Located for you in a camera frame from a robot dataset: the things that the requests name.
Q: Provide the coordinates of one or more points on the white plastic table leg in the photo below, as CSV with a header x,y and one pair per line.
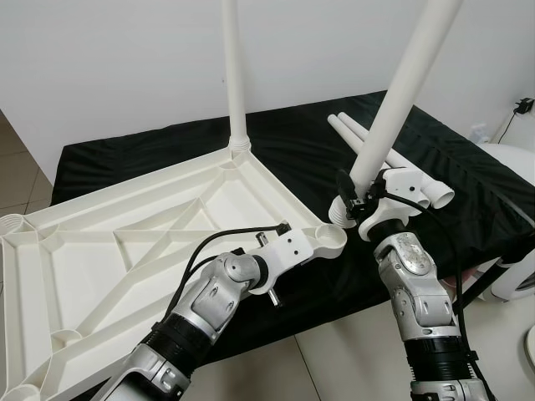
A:
x,y
343,129
441,194
234,75
401,92

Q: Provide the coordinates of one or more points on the white plastic table top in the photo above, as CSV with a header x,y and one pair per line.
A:
x,y
84,276

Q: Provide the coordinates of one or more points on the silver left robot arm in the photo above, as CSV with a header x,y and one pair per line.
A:
x,y
213,292

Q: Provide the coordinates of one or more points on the pink stool seat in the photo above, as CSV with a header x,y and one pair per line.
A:
x,y
468,276

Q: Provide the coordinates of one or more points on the white plastic floor object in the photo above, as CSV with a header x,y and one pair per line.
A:
x,y
514,184

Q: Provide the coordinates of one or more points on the white round flat floor disc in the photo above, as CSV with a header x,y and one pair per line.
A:
x,y
530,347

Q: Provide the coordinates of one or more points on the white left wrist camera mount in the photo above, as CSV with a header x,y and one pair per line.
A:
x,y
288,248

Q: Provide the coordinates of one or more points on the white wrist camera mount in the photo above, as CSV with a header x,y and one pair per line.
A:
x,y
288,248
401,180

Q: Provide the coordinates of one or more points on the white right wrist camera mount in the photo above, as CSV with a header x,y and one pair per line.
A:
x,y
401,180

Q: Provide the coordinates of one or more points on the black wall plug adapter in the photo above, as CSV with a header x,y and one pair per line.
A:
x,y
525,105

